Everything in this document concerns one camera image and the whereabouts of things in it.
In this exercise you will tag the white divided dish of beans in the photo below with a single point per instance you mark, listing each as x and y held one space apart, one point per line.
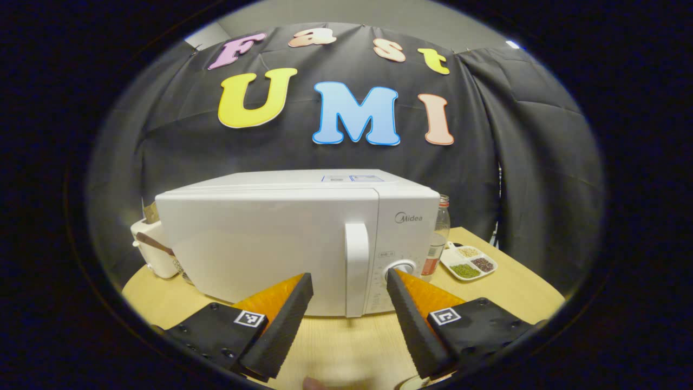
468 261

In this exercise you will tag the white microwave oven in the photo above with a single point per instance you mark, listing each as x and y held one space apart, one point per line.
260 244

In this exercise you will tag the ceiling light panel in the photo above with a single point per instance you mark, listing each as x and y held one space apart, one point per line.
514 44

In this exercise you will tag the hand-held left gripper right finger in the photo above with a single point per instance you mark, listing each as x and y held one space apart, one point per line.
414 325

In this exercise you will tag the white toaster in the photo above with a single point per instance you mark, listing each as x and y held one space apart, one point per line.
157 265

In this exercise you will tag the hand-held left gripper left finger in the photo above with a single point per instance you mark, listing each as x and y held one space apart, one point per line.
284 325

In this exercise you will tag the clear bottle with red label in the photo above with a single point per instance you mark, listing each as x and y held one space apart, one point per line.
437 238

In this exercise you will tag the brown toast slice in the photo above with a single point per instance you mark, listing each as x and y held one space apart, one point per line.
150 212

